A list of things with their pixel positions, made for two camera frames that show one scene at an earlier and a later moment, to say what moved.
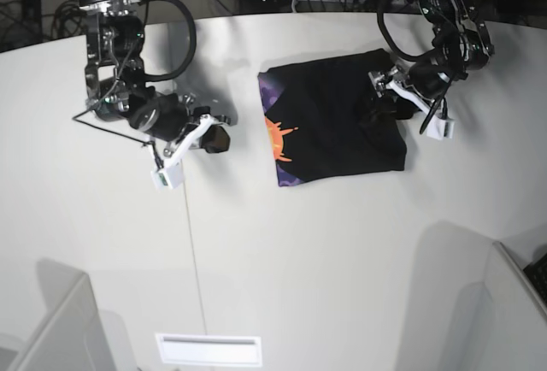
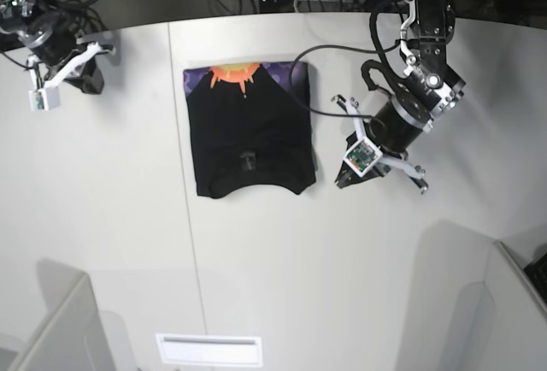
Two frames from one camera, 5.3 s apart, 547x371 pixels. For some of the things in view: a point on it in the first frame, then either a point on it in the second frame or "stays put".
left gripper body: (422, 83) → (394, 130)
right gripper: (171, 115) → (57, 49)
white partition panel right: (519, 320) stays put
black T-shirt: (325, 119) → (251, 122)
